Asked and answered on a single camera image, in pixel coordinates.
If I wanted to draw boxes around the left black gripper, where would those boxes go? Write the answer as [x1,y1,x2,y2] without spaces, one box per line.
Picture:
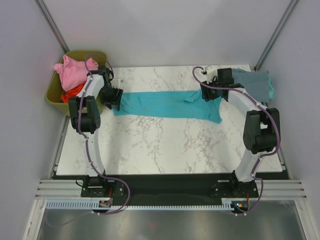
[99,84,123,112]

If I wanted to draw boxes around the turquoise t shirt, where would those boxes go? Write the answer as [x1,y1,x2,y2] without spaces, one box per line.
[113,89,222,124]

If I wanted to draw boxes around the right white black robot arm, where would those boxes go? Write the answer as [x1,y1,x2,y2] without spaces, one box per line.
[200,67,281,198]

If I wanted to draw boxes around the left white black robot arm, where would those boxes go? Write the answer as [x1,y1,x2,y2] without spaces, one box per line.
[68,65,124,198]

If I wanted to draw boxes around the orange t shirt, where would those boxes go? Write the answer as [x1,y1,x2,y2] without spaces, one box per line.
[61,83,85,103]

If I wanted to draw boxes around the pink t shirt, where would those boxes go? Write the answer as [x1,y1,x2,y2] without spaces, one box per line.
[53,55,99,92]

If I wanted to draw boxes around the folded grey t shirt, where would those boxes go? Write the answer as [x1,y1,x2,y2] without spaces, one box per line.
[232,68,270,103]

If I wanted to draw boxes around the folded light teal t shirt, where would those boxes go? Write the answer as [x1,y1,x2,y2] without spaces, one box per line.
[268,78,275,100]

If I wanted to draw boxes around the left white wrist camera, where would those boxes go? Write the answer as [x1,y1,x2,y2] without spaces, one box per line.
[112,78,124,89]

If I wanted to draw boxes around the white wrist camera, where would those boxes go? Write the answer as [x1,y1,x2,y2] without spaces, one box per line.
[201,65,218,84]
[112,78,124,89]

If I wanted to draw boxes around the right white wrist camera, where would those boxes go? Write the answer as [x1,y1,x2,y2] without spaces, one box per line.
[201,65,218,84]

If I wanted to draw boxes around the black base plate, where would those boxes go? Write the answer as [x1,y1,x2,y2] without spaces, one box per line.
[53,170,289,206]

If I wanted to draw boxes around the grey metal frame post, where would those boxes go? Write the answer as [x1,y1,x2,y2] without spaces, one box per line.
[34,0,70,53]

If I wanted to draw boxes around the white slotted cable duct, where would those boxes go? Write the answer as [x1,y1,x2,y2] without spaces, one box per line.
[45,199,248,211]

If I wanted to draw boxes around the right grey frame post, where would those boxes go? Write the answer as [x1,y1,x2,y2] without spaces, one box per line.
[253,0,300,72]

